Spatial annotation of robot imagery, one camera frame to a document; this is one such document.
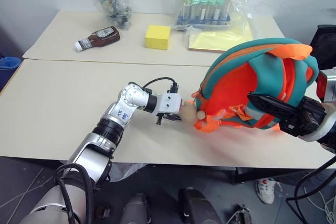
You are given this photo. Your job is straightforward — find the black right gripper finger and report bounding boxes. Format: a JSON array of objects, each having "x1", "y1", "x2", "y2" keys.
[
  {"x1": 247, "y1": 91, "x2": 303, "y2": 111},
  {"x1": 251, "y1": 103, "x2": 298, "y2": 125}
]

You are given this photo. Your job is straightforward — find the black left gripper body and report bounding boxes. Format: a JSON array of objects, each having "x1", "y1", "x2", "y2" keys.
[{"x1": 155, "y1": 112, "x2": 170, "y2": 126}]

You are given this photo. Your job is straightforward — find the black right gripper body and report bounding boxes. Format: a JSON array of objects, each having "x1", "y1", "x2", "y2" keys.
[{"x1": 280, "y1": 96, "x2": 328, "y2": 138}]

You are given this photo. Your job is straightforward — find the small tan object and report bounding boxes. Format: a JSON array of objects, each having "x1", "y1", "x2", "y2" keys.
[{"x1": 180, "y1": 100, "x2": 198, "y2": 125}]

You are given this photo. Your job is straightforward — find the orange and teal backpack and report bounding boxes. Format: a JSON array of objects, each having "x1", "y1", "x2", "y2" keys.
[{"x1": 191, "y1": 37, "x2": 320, "y2": 133}]

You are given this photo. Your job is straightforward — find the yellow sponge block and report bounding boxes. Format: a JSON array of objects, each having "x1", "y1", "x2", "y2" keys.
[{"x1": 144, "y1": 24, "x2": 172, "y2": 51}]

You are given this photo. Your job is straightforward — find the clear plastic sheet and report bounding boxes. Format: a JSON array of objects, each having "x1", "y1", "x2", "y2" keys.
[{"x1": 111, "y1": 162, "x2": 149, "y2": 183}]

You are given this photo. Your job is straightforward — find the yellow paper in sleeve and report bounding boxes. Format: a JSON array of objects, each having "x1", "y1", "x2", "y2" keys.
[{"x1": 187, "y1": 20, "x2": 255, "y2": 52}]

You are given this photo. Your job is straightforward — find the black mesh chair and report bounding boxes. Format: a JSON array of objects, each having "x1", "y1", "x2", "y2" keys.
[{"x1": 309, "y1": 24, "x2": 336, "y2": 72}]

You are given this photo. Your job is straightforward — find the white and red sneaker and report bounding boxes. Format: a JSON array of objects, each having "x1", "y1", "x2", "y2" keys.
[{"x1": 255, "y1": 178, "x2": 283, "y2": 205}]

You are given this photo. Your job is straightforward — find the green capped test tube rack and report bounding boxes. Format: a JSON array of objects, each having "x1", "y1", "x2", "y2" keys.
[{"x1": 176, "y1": 0, "x2": 233, "y2": 27}]

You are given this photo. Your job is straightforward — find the brown sauce bottle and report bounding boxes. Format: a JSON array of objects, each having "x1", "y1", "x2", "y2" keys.
[{"x1": 74, "y1": 26, "x2": 121, "y2": 52}]

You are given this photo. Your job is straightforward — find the black rounded shape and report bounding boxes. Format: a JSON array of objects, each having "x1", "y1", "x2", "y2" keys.
[{"x1": 178, "y1": 187, "x2": 222, "y2": 224}]

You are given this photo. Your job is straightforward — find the dark grey rounded shape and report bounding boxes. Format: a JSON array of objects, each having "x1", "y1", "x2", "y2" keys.
[{"x1": 122, "y1": 193, "x2": 152, "y2": 224}]

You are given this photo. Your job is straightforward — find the clear plastic tube bag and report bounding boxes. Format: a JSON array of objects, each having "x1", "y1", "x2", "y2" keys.
[{"x1": 167, "y1": 0, "x2": 254, "y2": 33}]

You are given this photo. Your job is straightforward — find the clear bag of dark items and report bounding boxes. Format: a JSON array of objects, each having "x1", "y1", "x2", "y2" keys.
[{"x1": 89, "y1": 0, "x2": 133, "y2": 31}]

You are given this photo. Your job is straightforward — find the blue rolled mat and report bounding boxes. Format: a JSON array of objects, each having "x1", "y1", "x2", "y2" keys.
[{"x1": 0, "y1": 56, "x2": 22, "y2": 91}]

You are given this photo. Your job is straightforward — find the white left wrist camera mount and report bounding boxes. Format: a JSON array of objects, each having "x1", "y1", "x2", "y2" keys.
[{"x1": 158, "y1": 92, "x2": 183, "y2": 116}]

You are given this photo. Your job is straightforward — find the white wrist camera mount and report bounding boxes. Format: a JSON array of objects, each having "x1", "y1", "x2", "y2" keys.
[
  {"x1": 299, "y1": 104, "x2": 336, "y2": 144},
  {"x1": 158, "y1": 92, "x2": 183, "y2": 116}
]

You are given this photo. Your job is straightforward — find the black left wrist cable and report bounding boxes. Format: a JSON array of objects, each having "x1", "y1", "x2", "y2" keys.
[{"x1": 142, "y1": 77, "x2": 177, "y2": 94}]

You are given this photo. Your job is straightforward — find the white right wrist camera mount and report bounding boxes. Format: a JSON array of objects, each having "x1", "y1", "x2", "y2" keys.
[{"x1": 299, "y1": 104, "x2": 336, "y2": 144}]

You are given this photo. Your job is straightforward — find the black table frame bar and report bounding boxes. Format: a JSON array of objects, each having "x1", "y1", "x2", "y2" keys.
[{"x1": 233, "y1": 166, "x2": 336, "y2": 185}]

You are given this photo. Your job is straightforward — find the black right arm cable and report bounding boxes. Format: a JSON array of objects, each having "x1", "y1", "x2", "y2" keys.
[{"x1": 285, "y1": 154, "x2": 336, "y2": 224}]

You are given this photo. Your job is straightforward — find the white floor cable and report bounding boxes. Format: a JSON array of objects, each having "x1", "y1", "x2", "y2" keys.
[{"x1": 303, "y1": 186, "x2": 336, "y2": 224}]

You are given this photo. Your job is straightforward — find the thick black shoulder cable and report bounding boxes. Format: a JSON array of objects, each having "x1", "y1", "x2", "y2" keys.
[{"x1": 53, "y1": 163, "x2": 96, "y2": 224}]

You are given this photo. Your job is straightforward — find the grey metal floor bracket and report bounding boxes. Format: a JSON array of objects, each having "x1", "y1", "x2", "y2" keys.
[{"x1": 226, "y1": 204, "x2": 254, "y2": 224}]

